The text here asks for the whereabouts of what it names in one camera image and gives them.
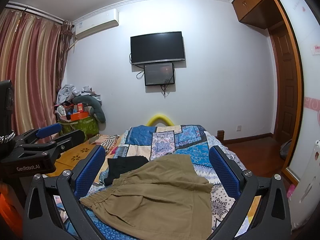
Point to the khaki shorts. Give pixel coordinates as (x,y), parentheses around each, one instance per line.
(163,199)

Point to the striped pillow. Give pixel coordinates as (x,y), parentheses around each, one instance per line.
(108,142)

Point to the white air conditioner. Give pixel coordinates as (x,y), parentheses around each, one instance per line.
(96,23)

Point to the wooden bedside board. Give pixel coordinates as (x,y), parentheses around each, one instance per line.
(70,158)

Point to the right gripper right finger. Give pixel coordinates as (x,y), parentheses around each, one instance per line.
(272,216)

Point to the pile of clothes and boxes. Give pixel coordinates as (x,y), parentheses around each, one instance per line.
(87,97)

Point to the green laundry basket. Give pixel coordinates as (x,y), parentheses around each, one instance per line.
(88,125)

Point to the pink striped curtain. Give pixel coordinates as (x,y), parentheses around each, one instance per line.
(33,56)

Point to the black folded garment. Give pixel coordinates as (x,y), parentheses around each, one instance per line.
(121,165)

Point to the blue patchwork quilt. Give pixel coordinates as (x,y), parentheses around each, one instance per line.
(192,140)

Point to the small black wall monitor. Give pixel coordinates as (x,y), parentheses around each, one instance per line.
(159,74)

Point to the yellow foam tube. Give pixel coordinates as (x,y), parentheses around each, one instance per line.
(159,117)

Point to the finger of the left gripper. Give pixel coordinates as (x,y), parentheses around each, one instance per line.
(48,130)
(61,144)

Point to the wooden door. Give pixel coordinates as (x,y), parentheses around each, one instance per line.
(287,86)

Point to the large black wall television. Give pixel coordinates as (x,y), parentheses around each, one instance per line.
(157,47)

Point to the wooden overhead cabinet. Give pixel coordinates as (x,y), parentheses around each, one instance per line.
(263,14)

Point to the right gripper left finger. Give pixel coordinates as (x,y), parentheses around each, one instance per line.
(41,219)

